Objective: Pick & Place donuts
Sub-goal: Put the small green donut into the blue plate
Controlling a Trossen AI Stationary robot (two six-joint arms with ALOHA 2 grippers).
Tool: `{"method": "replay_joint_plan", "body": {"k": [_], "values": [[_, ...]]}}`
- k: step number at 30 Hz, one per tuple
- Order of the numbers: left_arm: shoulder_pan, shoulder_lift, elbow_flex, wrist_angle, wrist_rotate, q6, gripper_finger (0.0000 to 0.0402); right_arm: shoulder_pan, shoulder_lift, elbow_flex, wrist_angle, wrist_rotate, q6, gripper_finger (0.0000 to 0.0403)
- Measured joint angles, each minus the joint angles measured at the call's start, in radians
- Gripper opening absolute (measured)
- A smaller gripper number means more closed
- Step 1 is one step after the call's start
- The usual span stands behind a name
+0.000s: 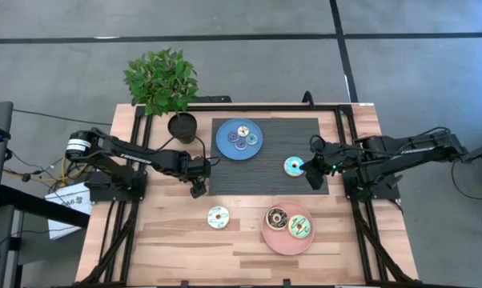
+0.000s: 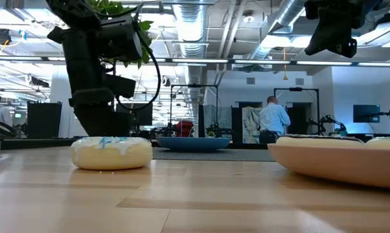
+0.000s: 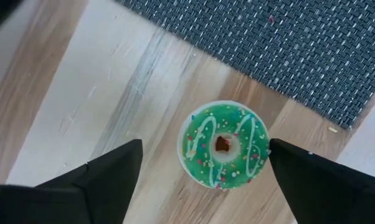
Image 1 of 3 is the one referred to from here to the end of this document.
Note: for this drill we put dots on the small white donut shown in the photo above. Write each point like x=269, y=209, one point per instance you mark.
x=240, y=133

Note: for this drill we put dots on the large blue iced donut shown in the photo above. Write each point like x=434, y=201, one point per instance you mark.
x=290, y=171

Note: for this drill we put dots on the black power strip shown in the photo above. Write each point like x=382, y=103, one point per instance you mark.
x=217, y=99

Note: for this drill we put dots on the green potted plant black pot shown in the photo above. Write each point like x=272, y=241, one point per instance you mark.
x=161, y=80

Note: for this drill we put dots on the black aluminium rig frame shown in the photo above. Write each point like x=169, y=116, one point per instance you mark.
x=285, y=107

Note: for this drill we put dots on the blue plate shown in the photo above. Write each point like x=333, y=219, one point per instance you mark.
x=227, y=150

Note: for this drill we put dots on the grey woven placemat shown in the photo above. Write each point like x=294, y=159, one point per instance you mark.
x=265, y=180

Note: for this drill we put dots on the pink plate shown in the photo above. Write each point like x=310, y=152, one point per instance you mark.
x=281, y=242

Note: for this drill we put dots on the white paper sheet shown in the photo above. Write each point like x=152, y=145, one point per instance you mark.
x=67, y=200

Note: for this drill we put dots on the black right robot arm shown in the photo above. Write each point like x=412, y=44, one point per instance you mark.
x=409, y=152

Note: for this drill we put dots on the small purple donut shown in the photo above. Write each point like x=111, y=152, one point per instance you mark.
x=238, y=146
x=230, y=139

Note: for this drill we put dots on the black desk leg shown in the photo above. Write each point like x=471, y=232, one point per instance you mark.
x=41, y=206

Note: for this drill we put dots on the black edge mount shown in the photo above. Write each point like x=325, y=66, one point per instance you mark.
x=287, y=283
x=183, y=284

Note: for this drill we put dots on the large chocolate donut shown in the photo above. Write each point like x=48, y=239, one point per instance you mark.
x=271, y=213

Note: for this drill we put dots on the small teal donut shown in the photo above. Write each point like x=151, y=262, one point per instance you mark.
x=249, y=141

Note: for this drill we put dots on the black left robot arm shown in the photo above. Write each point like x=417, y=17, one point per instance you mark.
x=137, y=157

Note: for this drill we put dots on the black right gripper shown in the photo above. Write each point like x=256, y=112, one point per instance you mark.
x=331, y=162

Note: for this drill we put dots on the large white donut teal drizzle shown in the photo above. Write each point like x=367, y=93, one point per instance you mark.
x=214, y=212

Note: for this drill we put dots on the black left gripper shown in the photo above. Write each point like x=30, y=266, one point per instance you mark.
x=197, y=166

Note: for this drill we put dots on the large green donut dark drizzle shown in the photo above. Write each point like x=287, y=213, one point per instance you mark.
x=295, y=221

